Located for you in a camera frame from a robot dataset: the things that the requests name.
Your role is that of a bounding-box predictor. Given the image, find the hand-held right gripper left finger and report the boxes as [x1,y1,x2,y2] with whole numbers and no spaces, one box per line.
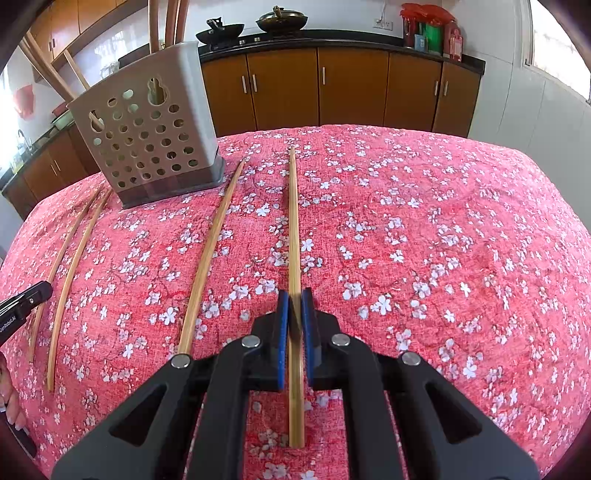
[51,291,291,480]

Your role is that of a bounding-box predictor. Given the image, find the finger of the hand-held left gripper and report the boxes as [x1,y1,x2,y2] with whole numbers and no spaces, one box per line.
[0,281,54,315]

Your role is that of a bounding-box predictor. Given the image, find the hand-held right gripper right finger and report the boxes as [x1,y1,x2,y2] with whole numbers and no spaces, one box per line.
[300,288,541,480]

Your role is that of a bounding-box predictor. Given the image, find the beige perforated utensil holder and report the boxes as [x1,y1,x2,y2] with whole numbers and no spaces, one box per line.
[67,41,227,210]

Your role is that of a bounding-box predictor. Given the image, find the person's left hand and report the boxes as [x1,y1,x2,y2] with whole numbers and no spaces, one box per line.
[0,353,29,431]

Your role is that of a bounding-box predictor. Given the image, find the red floral tablecloth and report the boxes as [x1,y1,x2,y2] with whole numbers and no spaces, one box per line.
[0,124,591,480]

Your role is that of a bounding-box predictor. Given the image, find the hanging red plastic bag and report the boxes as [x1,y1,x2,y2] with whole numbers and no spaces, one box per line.
[13,84,37,121]

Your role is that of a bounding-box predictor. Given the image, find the wooden base cabinets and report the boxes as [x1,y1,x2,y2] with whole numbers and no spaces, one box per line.
[2,46,484,219]

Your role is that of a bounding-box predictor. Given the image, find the black gas stove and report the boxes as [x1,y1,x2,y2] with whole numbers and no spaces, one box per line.
[198,31,319,48]

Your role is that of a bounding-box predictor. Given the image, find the black kitchen countertop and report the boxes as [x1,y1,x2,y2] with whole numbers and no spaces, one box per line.
[0,28,487,185]

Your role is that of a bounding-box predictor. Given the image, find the black wok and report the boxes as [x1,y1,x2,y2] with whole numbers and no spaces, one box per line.
[196,18,245,45]

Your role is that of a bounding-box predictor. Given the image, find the black pot with lid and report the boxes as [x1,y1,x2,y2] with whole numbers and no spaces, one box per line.
[256,6,310,34]

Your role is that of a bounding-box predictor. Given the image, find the tall red bottle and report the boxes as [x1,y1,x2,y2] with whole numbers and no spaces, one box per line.
[443,22,464,62]

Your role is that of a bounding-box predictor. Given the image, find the crumpled red plastic bag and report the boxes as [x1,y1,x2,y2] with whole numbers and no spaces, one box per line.
[400,3,456,25]

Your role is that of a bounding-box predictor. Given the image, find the large sliding window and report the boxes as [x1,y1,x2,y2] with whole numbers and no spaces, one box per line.
[524,0,591,100]

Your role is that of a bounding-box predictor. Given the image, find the wooden wall cabinets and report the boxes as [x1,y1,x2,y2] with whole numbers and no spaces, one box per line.
[25,0,153,71]

